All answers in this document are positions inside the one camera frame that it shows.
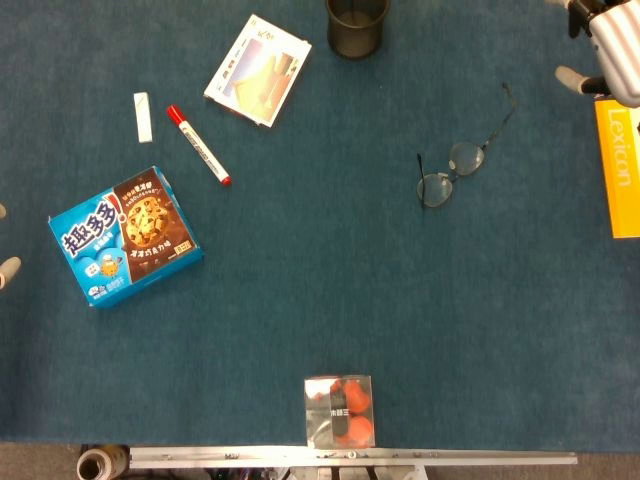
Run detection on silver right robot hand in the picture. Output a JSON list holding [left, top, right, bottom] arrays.
[[544, 0, 640, 109]]

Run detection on thin-framed eyeglasses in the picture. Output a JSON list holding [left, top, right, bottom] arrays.
[[415, 82, 519, 210]]

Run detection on yellow Lexicon book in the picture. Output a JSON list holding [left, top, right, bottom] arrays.
[[593, 99, 640, 240]]

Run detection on black mesh pen holder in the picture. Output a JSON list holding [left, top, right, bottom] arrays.
[[325, 0, 392, 61]]

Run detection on white palace picture card box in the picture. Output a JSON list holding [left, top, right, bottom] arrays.
[[203, 13, 313, 129]]

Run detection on blue felt table cloth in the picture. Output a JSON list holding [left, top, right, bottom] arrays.
[[0, 0, 640, 454]]

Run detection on red capped whiteboard marker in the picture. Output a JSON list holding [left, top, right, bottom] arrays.
[[166, 103, 233, 188]]

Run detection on clear box with red parts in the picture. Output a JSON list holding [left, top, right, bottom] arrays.
[[303, 374, 376, 450]]

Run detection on small white eraser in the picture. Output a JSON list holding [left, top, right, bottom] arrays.
[[133, 91, 154, 145]]

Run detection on blue chocolate cookie box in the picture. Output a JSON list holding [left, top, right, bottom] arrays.
[[47, 165, 205, 310]]

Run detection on brown tape roll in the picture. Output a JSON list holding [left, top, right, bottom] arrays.
[[76, 444, 130, 480]]

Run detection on long silver metal bar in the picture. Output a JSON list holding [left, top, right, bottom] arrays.
[[128, 446, 579, 470]]

